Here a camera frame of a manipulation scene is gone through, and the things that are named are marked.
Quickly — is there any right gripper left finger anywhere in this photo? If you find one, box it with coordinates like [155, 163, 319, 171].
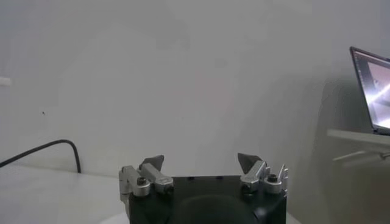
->
[118, 154, 174, 198]

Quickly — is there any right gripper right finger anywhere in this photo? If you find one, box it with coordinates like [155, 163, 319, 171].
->
[237, 152, 289, 195]

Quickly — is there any white side table with laptop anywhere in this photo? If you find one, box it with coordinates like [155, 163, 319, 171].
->
[327, 129, 390, 165]

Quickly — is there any open black laptop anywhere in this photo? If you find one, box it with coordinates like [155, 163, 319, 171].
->
[349, 46, 390, 136]

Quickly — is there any black pot power cable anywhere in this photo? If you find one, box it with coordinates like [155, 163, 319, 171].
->
[0, 139, 82, 174]

